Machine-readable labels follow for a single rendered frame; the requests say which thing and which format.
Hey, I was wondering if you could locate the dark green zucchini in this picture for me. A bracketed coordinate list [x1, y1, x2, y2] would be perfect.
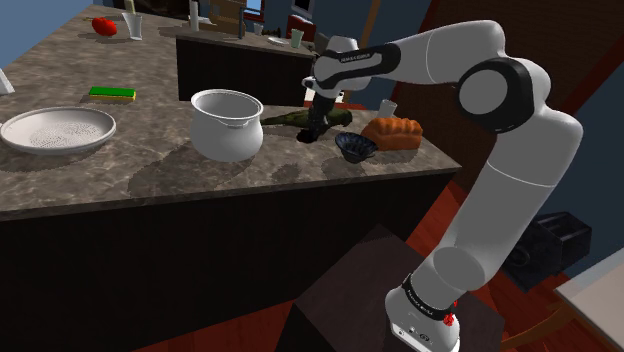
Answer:
[260, 108, 354, 129]

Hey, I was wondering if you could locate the dark blue ribbed bowl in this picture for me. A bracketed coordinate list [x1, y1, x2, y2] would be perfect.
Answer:
[334, 131, 379, 164]

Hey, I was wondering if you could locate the white cup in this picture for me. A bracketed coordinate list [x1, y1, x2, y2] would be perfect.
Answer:
[376, 98, 399, 120]

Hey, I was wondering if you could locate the brown bread loaf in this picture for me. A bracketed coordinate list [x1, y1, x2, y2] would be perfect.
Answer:
[360, 116, 424, 152]

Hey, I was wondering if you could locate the dark kitchen counter cabinet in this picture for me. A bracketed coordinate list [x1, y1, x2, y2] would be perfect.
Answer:
[175, 19, 318, 108]

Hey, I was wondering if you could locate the white cooking pot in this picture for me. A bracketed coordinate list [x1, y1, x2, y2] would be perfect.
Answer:
[188, 88, 265, 164]

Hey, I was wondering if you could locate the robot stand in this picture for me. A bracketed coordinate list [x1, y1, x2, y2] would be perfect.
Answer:
[273, 223, 506, 352]

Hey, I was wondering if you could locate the clear drinking glass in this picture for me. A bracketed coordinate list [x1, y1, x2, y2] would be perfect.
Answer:
[121, 11, 144, 41]

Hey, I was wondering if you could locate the green and yellow sponge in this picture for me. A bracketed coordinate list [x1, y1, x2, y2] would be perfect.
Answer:
[88, 86, 137, 102]

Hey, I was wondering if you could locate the red tomato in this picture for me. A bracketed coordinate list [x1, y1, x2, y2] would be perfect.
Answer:
[91, 16, 119, 37]

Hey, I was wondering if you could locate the white perforated plate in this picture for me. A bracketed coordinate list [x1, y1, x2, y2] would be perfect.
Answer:
[0, 106, 118, 157]

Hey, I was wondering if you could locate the black box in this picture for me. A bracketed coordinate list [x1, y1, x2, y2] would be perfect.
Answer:
[501, 211, 593, 294]

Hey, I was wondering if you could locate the white table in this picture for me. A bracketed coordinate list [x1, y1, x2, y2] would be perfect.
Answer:
[553, 247, 624, 352]

